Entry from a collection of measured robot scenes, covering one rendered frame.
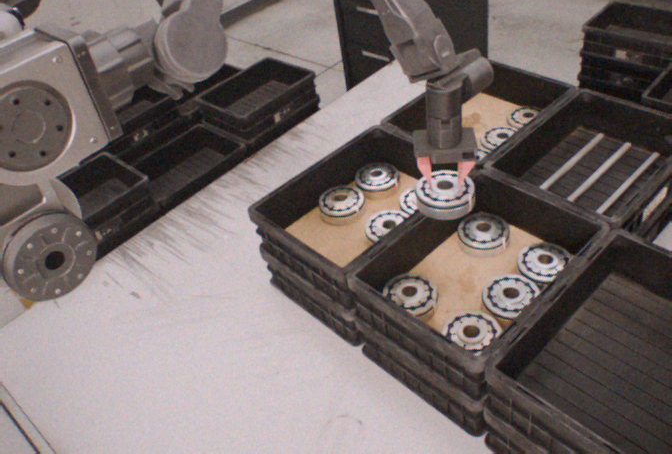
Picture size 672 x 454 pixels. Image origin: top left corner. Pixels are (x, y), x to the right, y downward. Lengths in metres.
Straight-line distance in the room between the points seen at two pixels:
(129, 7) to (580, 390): 3.71
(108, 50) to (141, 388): 0.84
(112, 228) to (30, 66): 1.52
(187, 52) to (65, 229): 0.40
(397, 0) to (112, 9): 3.40
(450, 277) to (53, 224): 0.71
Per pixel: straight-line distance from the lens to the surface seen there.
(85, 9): 4.16
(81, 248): 1.04
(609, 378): 1.12
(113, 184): 2.38
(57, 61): 0.67
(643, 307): 1.23
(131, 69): 0.71
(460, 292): 1.21
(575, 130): 1.64
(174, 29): 0.72
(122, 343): 1.48
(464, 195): 1.09
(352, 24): 2.98
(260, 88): 2.70
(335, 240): 1.34
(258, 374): 1.31
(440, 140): 1.02
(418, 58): 0.97
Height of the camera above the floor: 1.73
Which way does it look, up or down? 39 degrees down
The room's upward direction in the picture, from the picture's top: 10 degrees counter-clockwise
